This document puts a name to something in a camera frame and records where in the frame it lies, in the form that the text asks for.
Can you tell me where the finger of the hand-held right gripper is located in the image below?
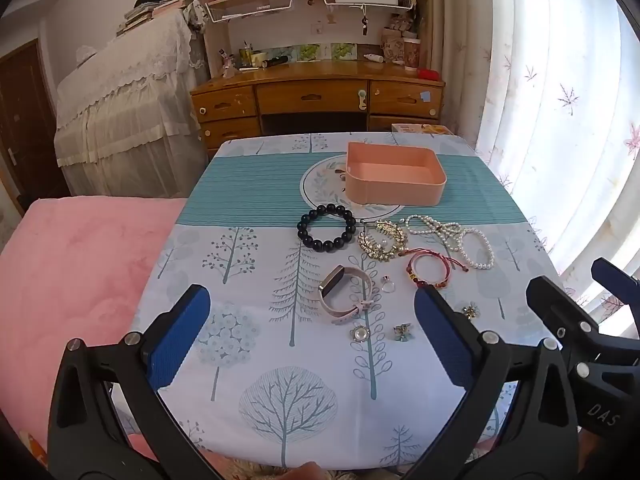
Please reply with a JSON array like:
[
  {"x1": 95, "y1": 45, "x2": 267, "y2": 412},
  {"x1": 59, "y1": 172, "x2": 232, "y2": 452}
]
[
  {"x1": 591, "y1": 257, "x2": 640, "y2": 293},
  {"x1": 526, "y1": 275, "x2": 613, "y2": 361}
]

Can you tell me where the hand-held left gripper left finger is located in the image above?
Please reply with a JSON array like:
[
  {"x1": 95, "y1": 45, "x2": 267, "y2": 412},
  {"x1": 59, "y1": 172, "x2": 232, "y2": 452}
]
[{"x1": 47, "y1": 284, "x2": 221, "y2": 480}]

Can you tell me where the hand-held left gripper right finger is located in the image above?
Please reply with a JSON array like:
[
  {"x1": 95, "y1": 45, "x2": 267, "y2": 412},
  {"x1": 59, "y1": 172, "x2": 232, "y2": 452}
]
[{"x1": 402, "y1": 287, "x2": 593, "y2": 480}]

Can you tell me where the red string bracelet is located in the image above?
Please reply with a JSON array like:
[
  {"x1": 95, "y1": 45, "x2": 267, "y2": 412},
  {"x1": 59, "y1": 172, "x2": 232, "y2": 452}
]
[{"x1": 405, "y1": 247, "x2": 471, "y2": 291}]

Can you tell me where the white pearl necklace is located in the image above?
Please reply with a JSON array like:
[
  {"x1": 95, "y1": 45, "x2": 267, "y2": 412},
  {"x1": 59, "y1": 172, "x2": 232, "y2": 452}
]
[{"x1": 405, "y1": 214, "x2": 463, "y2": 253}]

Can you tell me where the pink strap watch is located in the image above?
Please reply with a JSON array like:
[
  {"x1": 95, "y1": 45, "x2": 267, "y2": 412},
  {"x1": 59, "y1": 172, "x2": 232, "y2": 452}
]
[{"x1": 319, "y1": 264, "x2": 382, "y2": 325}]

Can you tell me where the pink plastic box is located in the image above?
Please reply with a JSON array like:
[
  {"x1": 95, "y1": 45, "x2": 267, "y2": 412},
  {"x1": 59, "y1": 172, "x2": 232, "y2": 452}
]
[{"x1": 345, "y1": 141, "x2": 447, "y2": 207}]

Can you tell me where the black bead bracelet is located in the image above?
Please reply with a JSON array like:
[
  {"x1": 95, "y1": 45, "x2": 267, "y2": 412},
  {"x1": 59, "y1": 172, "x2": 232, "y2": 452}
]
[{"x1": 296, "y1": 203, "x2": 357, "y2": 253}]

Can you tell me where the pink fluffy blanket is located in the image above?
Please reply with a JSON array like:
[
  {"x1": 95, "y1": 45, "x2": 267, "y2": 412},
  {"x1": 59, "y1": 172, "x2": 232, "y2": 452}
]
[{"x1": 0, "y1": 197, "x2": 188, "y2": 466}]

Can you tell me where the tree print tablecloth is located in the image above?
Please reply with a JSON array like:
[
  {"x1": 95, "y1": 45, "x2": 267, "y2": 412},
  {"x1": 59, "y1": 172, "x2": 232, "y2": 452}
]
[{"x1": 127, "y1": 132, "x2": 563, "y2": 471}]

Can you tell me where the white floral curtain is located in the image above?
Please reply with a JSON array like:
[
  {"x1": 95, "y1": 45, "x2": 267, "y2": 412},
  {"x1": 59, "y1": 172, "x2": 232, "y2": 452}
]
[{"x1": 430, "y1": 0, "x2": 640, "y2": 331}]

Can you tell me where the orange cardboard box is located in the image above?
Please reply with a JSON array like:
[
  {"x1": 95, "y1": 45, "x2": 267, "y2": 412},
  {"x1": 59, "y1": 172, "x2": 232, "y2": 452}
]
[{"x1": 391, "y1": 122, "x2": 453, "y2": 136}]

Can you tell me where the brown wooden door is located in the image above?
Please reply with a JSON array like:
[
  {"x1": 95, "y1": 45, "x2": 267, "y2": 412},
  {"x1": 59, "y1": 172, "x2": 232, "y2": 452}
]
[{"x1": 0, "y1": 40, "x2": 71, "y2": 216}]

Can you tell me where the red paper cup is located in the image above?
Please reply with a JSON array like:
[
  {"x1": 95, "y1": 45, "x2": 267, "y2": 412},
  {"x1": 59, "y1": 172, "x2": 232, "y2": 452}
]
[{"x1": 402, "y1": 37, "x2": 421, "y2": 71}]

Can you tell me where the patterned paper bag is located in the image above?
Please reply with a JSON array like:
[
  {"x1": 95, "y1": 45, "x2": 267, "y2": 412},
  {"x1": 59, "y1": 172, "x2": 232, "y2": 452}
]
[{"x1": 382, "y1": 27, "x2": 406, "y2": 63}]

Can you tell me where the wooden bookshelf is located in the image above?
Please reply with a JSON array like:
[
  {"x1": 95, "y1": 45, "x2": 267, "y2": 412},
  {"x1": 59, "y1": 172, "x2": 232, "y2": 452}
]
[{"x1": 194, "y1": 0, "x2": 433, "y2": 78}]

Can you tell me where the stack of books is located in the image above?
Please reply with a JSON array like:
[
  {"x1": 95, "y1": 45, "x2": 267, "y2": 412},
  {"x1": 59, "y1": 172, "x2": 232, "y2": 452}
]
[{"x1": 117, "y1": 0, "x2": 193, "y2": 36}]

